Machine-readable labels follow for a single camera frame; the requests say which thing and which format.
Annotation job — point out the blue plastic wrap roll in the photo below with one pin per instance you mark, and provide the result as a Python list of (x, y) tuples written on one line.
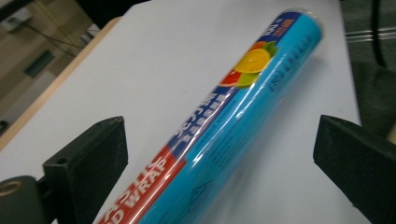
[(230, 130)]

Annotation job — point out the dark green cloth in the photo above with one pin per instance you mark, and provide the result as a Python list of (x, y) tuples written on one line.
[(375, 93)]

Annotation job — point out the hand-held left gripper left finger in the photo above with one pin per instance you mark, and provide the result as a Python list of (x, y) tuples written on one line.
[(90, 165)]

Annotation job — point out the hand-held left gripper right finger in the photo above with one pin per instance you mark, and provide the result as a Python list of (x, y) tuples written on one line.
[(361, 161)]

